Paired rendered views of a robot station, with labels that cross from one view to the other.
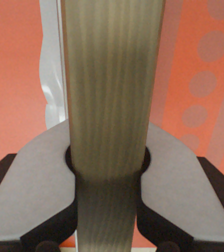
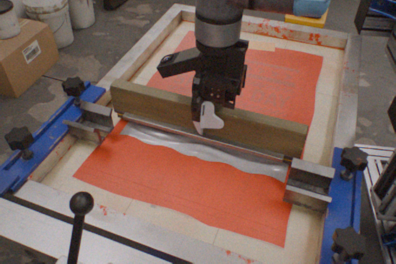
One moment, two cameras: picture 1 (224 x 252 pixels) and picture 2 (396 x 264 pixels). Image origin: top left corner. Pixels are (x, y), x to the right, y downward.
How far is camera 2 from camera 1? 0.67 m
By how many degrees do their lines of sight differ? 60
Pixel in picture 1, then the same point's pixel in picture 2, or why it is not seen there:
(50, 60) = (181, 148)
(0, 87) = (183, 168)
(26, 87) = (187, 159)
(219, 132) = not seen: hidden behind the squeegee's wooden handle
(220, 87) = not seen: hidden behind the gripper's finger
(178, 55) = not seen: hidden behind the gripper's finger
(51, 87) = (190, 151)
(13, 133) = (204, 173)
